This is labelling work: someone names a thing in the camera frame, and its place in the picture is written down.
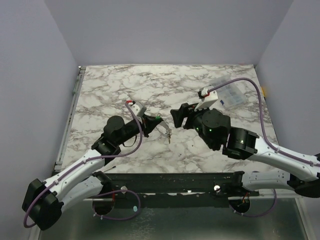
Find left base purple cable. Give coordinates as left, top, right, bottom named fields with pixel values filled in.
left=92, top=189, right=142, bottom=221

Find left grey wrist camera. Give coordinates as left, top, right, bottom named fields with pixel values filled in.
left=130, top=101, right=147, bottom=118

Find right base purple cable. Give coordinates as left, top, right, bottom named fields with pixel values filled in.
left=233, top=188, right=278, bottom=218

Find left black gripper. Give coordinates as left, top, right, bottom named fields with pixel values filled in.
left=116, top=112, right=161, bottom=146

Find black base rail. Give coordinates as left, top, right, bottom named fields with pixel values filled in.
left=93, top=171, right=249, bottom=209

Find metal side rail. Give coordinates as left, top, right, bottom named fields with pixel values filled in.
left=52, top=66, right=87, bottom=175

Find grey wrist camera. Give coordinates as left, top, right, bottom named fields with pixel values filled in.
left=130, top=101, right=147, bottom=118
left=194, top=87, right=219, bottom=112

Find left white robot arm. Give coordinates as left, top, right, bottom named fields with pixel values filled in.
left=22, top=114, right=163, bottom=231

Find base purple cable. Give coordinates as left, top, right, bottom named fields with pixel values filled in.
left=233, top=188, right=278, bottom=218
left=92, top=189, right=142, bottom=221

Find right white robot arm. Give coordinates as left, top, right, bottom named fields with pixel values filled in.
left=170, top=103, right=320, bottom=198

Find clear plastic organizer box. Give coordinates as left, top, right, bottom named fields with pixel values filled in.
left=209, top=75, right=247, bottom=109

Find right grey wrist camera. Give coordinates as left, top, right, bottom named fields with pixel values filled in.
left=194, top=87, right=219, bottom=112

